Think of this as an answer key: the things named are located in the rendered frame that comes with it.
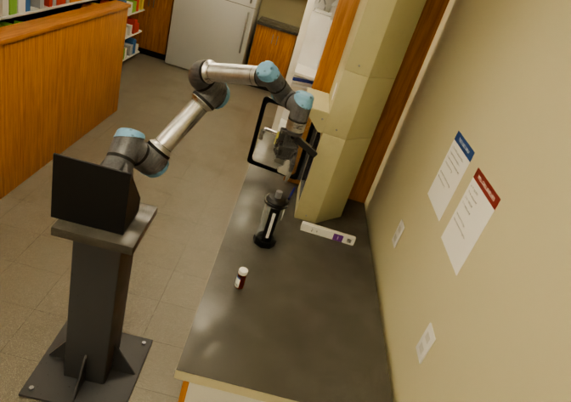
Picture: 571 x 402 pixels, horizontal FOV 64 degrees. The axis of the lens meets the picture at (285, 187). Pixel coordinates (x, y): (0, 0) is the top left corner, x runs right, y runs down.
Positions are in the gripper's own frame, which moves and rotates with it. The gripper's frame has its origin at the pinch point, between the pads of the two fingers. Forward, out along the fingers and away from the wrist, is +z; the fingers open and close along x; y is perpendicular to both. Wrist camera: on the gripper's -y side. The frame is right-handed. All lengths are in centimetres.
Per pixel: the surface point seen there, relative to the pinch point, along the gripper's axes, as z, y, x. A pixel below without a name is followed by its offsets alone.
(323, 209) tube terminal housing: 27.0, -31.5, -22.4
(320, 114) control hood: -20.3, -15.1, -24.8
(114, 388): 128, 54, 8
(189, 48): 95, 28, -541
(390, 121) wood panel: -15, -63, -50
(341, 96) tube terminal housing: -30.7, -21.0, -23.2
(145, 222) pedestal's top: 35, 52, -4
